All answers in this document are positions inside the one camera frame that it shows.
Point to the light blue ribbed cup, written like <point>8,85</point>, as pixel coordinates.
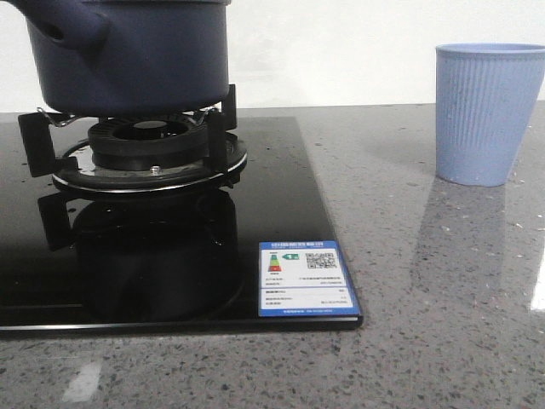
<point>485,94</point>

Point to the black pot support grate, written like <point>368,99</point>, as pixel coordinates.
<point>75,169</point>

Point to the dark blue cooking pot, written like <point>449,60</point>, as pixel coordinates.
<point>122,58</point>

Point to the blue energy label sticker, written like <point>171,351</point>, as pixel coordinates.
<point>304,279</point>

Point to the black round gas burner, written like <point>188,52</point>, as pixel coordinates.
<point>141,143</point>

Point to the black glass gas stove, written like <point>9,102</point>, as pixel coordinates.
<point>173,262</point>

